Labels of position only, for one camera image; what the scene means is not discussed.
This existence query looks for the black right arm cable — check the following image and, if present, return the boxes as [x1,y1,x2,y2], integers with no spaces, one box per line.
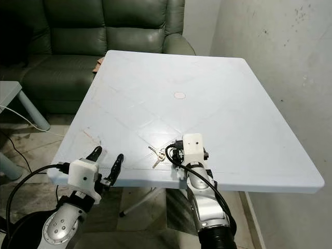
[165,144,237,229]

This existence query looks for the white table leg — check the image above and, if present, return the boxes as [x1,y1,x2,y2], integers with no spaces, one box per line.
[119,191,168,217]

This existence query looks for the black floor cable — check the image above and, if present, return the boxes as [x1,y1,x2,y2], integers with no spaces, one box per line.
[0,129,15,159]

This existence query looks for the pale grey side table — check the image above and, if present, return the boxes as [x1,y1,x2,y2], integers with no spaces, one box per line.
[0,81,51,179]

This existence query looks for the white floor cable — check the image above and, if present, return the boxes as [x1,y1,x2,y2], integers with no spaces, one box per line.
[0,105,53,132]

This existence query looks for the black round base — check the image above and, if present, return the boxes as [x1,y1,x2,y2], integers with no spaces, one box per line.
[0,212,43,249]

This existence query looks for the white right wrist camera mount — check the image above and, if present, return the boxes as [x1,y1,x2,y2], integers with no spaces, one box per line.
[183,133,204,162]

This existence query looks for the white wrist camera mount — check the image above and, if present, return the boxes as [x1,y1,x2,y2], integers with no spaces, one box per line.
[68,159,101,204]
[183,133,204,162]

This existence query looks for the silver keys on ring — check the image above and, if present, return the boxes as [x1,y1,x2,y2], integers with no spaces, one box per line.
[148,146,168,169]

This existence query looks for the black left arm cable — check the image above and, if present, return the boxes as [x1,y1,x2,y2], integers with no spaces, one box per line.
[5,162,73,249]

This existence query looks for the green leather sofa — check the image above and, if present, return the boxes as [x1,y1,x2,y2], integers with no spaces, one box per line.
[0,0,197,115]

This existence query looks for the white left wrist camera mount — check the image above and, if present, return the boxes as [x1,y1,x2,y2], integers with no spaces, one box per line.
[68,159,101,204]

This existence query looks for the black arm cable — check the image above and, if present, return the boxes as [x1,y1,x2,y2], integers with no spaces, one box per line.
[5,162,73,249]
[165,144,237,229]

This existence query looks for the white plastic table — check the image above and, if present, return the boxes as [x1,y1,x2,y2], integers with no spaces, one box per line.
[47,50,325,194]

